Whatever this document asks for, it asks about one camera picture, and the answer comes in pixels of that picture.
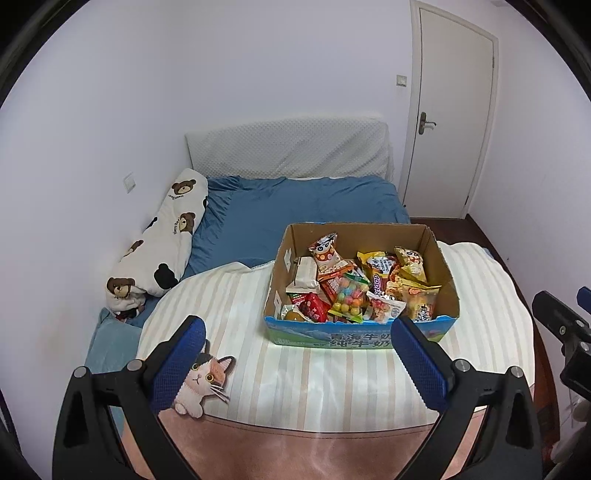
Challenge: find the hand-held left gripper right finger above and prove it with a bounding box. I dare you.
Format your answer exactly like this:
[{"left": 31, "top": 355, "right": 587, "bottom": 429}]
[{"left": 390, "top": 315, "right": 542, "bottom": 480}]

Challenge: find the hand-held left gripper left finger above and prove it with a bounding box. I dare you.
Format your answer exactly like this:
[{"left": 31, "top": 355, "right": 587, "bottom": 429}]
[{"left": 52, "top": 315, "right": 207, "bottom": 480}]

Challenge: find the yellow egg biscuit packet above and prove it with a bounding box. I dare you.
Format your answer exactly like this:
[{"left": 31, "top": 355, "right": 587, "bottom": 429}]
[{"left": 399, "top": 279, "right": 441, "bottom": 321}]

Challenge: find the yellow panda snack packet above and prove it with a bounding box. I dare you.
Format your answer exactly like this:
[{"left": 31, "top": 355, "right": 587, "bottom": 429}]
[{"left": 394, "top": 246, "right": 428, "bottom": 283}]

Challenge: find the blue and green cardboard box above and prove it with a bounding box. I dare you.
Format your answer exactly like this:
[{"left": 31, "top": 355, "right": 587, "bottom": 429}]
[{"left": 263, "top": 223, "right": 461, "bottom": 352}]

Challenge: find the light blue cloth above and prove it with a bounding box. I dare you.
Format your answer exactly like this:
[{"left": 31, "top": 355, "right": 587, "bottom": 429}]
[{"left": 85, "top": 308, "right": 148, "bottom": 376}]

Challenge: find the purple label snack packet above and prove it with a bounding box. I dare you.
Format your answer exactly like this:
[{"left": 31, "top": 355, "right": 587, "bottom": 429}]
[{"left": 368, "top": 270, "right": 397, "bottom": 297}]

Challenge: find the bag of colourful candy balls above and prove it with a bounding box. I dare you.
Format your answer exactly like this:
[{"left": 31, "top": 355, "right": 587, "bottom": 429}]
[{"left": 328, "top": 272, "right": 372, "bottom": 324}]

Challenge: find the striped blanket with cat print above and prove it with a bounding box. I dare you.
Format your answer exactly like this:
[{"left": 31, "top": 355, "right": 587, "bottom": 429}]
[{"left": 117, "top": 240, "right": 548, "bottom": 480}]

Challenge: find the bear print long pillow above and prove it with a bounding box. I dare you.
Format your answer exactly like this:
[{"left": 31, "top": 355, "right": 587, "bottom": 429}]
[{"left": 105, "top": 168, "right": 209, "bottom": 319}]

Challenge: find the red snack packet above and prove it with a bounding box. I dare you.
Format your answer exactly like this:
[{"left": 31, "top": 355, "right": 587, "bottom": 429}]
[{"left": 298, "top": 292, "right": 332, "bottom": 322}]

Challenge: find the orange and white snack packet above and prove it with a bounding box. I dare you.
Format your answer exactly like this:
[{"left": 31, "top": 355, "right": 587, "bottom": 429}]
[{"left": 308, "top": 233, "right": 354, "bottom": 280}]

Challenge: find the blue bed sheet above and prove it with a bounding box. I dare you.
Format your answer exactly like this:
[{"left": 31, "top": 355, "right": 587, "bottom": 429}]
[{"left": 185, "top": 174, "right": 411, "bottom": 280}]

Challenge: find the white padded headboard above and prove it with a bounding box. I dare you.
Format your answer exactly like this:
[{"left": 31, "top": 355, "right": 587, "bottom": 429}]
[{"left": 185, "top": 115, "right": 394, "bottom": 181}]

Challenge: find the white door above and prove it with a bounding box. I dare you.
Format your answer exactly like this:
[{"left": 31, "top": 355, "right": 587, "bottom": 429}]
[{"left": 399, "top": 0, "right": 499, "bottom": 220}]

